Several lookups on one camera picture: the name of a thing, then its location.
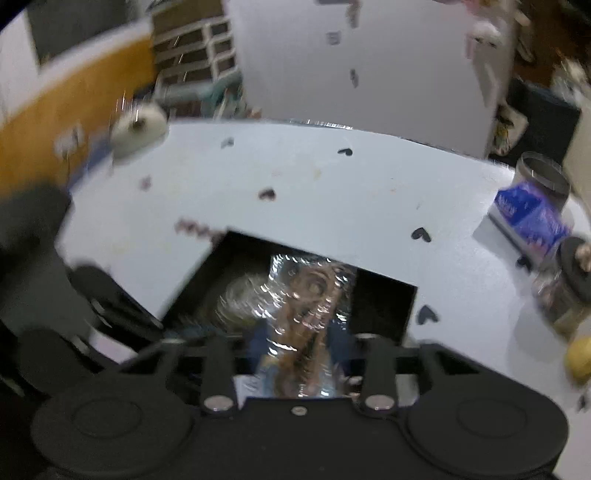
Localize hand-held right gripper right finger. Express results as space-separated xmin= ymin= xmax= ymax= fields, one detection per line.
xmin=330 ymin=325 xmax=481 ymax=413

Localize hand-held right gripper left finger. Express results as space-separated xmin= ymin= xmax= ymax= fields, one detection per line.
xmin=119 ymin=330 xmax=271 ymax=413

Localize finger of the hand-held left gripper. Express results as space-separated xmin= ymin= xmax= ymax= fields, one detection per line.
xmin=69 ymin=264 xmax=166 ymax=344

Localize black storage bin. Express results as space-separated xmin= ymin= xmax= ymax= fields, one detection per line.
xmin=159 ymin=229 xmax=419 ymax=354

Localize light brown bagged plush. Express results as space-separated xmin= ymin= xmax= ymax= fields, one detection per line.
xmin=252 ymin=251 xmax=358 ymax=400

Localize white plush toy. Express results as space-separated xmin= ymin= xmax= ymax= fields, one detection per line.
xmin=108 ymin=102 xmax=169 ymax=160

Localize orange wooden board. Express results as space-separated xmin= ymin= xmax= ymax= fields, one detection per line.
xmin=0 ymin=21 xmax=158 ymax=192

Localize yellow fruit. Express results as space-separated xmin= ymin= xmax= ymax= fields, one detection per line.
xmin=566 ymin=336 xmax=591 ymax=387

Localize glass jar with black lid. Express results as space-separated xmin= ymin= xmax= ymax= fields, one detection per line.
xmin=531 ymin=235 xmax=591 ymax=341

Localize blue tissue pack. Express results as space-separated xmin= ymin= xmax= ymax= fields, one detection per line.
xmin=487 ymin=181 xmax=575 ymax=269

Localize metal can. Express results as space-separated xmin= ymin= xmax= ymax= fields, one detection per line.
xmin=515 ymin=151 xmax=573 ymax=214

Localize yellow patterned bag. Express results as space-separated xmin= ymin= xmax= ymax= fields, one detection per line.
xmin=491 ymin=102 xmax=529 ymax=156

